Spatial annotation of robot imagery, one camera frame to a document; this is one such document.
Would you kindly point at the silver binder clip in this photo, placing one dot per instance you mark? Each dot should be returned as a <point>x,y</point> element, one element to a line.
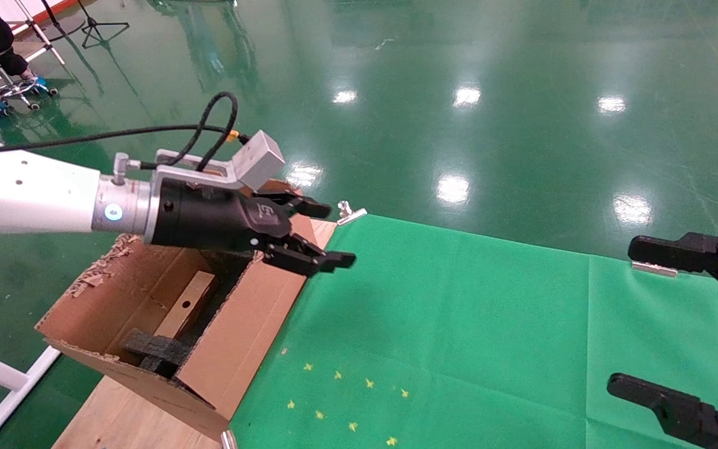
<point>353,215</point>

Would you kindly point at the black floor stand pole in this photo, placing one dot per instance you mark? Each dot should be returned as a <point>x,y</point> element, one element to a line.
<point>69,25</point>

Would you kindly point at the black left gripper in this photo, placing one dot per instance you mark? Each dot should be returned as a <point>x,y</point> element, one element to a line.
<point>209,218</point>

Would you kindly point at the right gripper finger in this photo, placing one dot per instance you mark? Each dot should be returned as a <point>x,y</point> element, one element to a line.
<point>670,405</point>
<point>677,252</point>

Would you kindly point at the green table cloth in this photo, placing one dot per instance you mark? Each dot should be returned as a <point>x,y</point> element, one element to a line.
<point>490,324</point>

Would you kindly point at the wheeled metal stool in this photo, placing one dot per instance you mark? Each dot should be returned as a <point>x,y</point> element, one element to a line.
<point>16,90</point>

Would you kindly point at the black foam liner sheet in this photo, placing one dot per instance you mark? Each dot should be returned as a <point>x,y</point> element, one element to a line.
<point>228,280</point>

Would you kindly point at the small taped cardboard box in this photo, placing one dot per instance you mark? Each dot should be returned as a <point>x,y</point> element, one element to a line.
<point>194,299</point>

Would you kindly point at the black tripod microphone stand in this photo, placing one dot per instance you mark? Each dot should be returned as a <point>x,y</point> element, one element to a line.
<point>94,25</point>

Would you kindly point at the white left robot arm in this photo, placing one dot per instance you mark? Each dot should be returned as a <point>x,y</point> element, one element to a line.
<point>22,193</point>

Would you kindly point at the large open cardboard carton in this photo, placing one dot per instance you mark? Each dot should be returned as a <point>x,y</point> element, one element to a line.
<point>240,337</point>

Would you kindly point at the white tripod stand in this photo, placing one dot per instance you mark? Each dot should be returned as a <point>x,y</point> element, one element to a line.
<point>47,40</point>

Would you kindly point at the black foam block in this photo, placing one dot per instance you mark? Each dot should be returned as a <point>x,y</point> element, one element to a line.
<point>156,352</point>

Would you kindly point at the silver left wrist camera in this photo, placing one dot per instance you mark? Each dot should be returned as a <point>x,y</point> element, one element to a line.
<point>259,159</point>

